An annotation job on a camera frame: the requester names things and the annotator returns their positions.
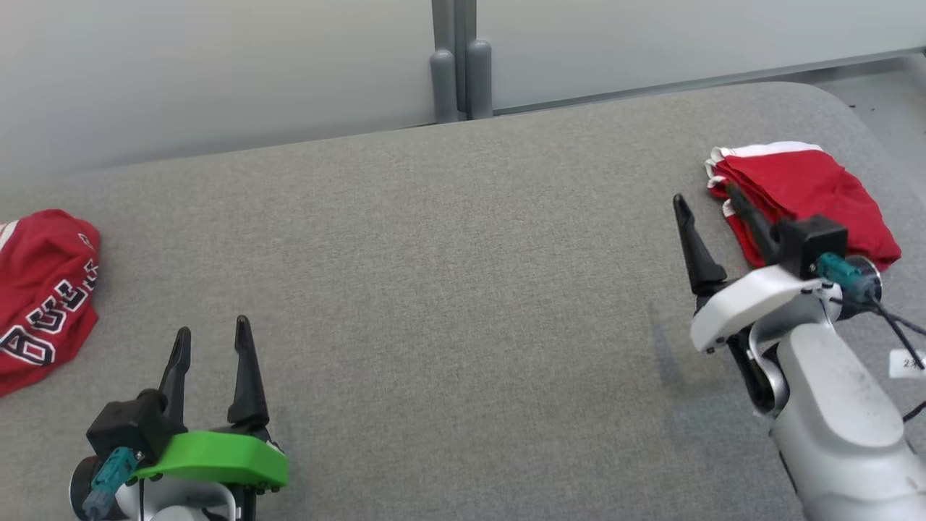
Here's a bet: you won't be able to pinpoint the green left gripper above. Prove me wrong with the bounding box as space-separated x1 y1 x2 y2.
134 315 290 487

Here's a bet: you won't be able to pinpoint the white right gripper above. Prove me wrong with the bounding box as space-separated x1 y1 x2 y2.
673 185 833 354

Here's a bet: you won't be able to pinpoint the red shorts with white stripe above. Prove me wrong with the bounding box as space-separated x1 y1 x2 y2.
705 142 902 272

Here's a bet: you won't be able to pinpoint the red basketball jersey white sleeves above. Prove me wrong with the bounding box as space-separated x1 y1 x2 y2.
0 210 101 397

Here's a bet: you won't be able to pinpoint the grey fabric sofa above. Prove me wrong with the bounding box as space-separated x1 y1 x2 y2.
0 81 926 521

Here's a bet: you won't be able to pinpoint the teal right camera connector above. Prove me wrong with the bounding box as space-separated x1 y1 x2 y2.
816 253 876 302

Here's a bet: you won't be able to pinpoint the teal camera connector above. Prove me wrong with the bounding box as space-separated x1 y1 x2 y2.
816 253 876 302
82 447 138 519

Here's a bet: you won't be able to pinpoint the teal left camera connector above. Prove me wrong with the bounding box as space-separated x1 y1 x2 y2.
82 447 138 519

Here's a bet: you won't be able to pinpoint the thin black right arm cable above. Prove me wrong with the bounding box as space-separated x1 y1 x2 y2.
865 295 926 424

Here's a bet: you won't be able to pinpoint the white cable label tag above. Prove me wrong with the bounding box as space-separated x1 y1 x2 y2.
888 350 926 381

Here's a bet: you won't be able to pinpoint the grey partition post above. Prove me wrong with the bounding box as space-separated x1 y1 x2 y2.
430 0 494 122

